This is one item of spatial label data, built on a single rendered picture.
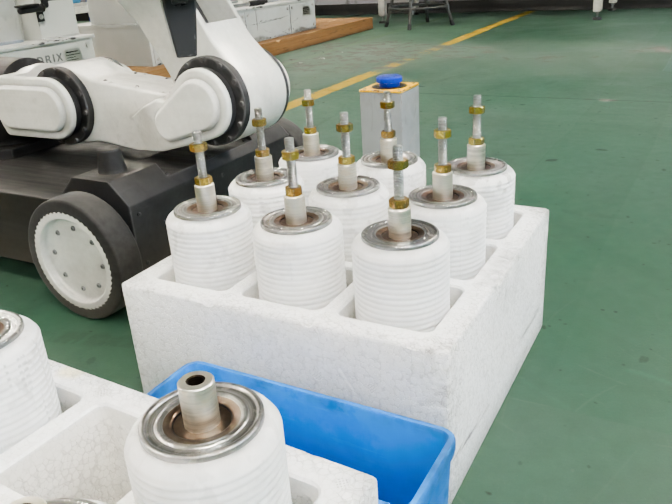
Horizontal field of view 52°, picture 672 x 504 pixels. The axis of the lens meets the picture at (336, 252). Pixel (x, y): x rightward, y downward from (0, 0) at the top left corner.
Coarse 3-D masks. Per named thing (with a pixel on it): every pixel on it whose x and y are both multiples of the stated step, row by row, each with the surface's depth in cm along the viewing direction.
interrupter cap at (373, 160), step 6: (366, 156) 93; (372, 156) 92; (378, 156) 93; (408, 156) 91; (414, 156) 91; (366, 162) 90; (372, 162) 90; (378, 162) 90; (408, 162) 88; (414, 162) 89; (378, 168) 88; (384, 168) 88
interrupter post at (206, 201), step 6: (198, 186) 76; (204, 186) 76; (210, 186) 76; (198, 192) 76; (204, 192) 76; (210, 192) 76; (198, 198) 76; (204, 198) 76; (210, 198) 77; (198, 204) 77; (204, 204) 77; (210, 204) 77; (216, 204) 78; (198, 210) 77; (204, 210) 77; (210, 210) 77
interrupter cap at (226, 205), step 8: (192, 200) 80; (216, 200) 80; (224, 200) 79; (232, 200) 79; (176, 208) 78; (184, 208) 78; (192, 208) 78; (224, 208) 77; (232, 208) 77; (176, 216) 76; (184, 216) 75; (192, 216) 75; (200, 216) 75; (208, 216) 75; (216, 216) 75; (224, 216) 75
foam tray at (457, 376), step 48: (528, 240) 83; (144, 288) 77; (192, 288) 76; (240, 288) 75; (480, 288) 71; (528, 288) 86; (144, 336) 80; (192, 336) 76; (240, 336) 72; (288, 336) 69; (336, 336) 66; (384, 336) 64; (432, 336) 63; (480, 336) 69; (528, 336) 90; (144, 384) 83; (288, 384) 71; (336, 384) 68; (384, 384) 65; (432, 384) 62; (480, 384) 72; (480, 432) 75
